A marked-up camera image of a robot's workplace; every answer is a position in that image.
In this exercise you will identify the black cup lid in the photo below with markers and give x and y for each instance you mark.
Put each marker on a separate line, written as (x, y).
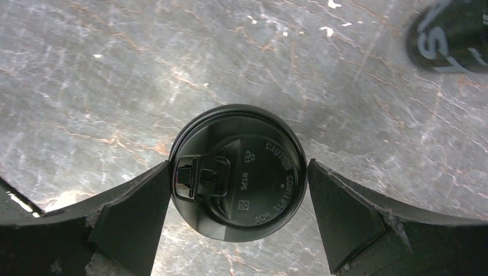
(238, 173)

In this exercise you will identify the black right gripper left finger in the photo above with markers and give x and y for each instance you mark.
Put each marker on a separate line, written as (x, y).
(116, 232)

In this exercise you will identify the stack of black cups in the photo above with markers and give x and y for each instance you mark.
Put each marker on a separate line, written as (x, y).
(450, 37)

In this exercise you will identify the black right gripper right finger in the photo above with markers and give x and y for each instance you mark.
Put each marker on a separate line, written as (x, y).
(368, 233)

